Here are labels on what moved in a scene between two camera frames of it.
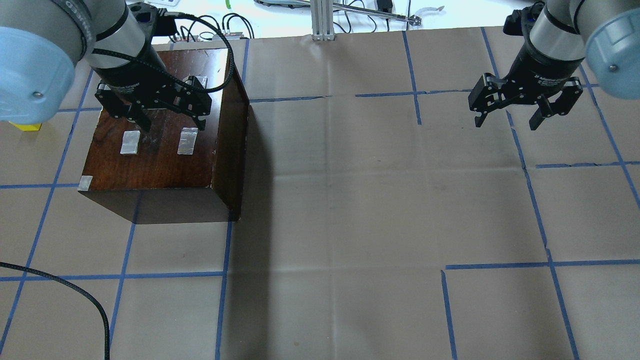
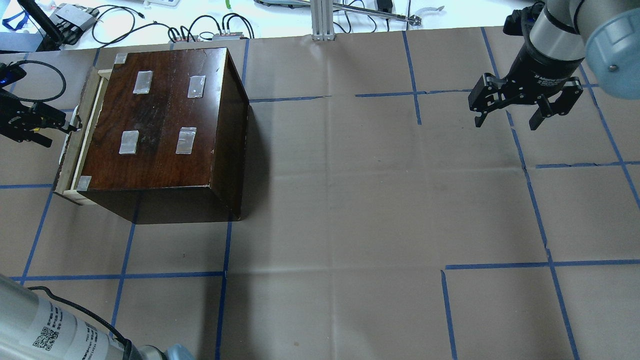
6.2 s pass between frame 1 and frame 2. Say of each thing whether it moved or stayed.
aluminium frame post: stayed
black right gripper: stayed
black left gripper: moved
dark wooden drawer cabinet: stayed
